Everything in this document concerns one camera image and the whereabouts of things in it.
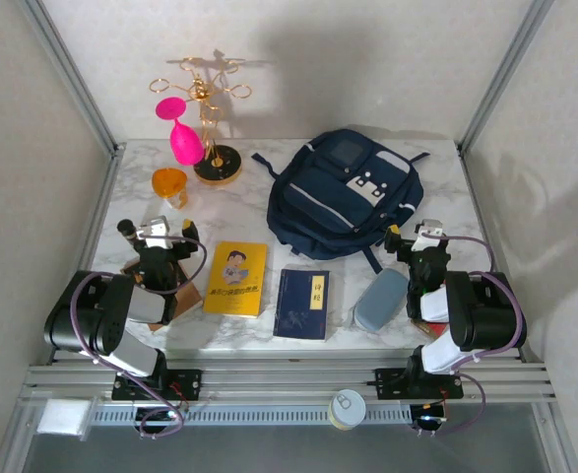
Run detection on brown black box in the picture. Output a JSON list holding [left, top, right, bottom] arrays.
[[120, 255, 205, 332]]

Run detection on grey-blue pencil case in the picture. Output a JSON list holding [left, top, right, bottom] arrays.
[[353, 268, 411, 332]]

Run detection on red carton box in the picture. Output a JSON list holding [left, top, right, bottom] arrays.
[[410, 317, 450, 341]]

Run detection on navy blue backpack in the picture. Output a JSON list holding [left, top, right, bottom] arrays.
[[251, 128, 431, 275]]

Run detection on yellow paperback book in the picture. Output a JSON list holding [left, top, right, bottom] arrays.
[[202, 240, 269, 319]]

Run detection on dark blue paperback book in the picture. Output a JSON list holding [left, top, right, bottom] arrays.
[[273, 268, 333, 342]]

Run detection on small black bottle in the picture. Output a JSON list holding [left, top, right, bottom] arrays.
[[116, 219, 145, 247]]

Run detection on orange plastic cup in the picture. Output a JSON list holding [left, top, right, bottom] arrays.
[[151, 168, 190, 211]]

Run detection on pink goblet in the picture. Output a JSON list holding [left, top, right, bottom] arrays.
[[156, 97, 206, 168]]

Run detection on small LED circuit board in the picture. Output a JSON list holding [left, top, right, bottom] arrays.
[[134, 406, 191, 439], [409, 402, 450, 439]]

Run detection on tin can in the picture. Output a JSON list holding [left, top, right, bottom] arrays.
[[328, 388, 367, 432]]

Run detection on white foam pad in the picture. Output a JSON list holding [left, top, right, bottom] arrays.
[[35, 398, 93, 438]]

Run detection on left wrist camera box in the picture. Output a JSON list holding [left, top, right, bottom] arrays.
[[138, 215, 171, 247]]

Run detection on gold wire glass rack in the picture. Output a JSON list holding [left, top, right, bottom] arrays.
[[149, 55, 253, 187]]

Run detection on aluminium side rail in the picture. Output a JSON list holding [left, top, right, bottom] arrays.
[[49, 147, 125, 366], [458, 145, 536, 364]]

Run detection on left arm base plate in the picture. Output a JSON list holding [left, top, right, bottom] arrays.
[[111, 369, 204, 401]]

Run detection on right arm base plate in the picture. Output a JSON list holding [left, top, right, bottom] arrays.
[[374, 367, 466, 400]]

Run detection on aluminium mounting rail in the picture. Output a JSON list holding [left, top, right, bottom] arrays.
[[20, 362, 558, 405]]

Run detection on slotted grey cable duct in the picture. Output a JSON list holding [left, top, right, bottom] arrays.
[[89, 404, 413, 426]]

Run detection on aluminium frame post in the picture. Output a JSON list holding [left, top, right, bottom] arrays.
[[20, 0, 125, 154], [458, 0, 555, 152]]

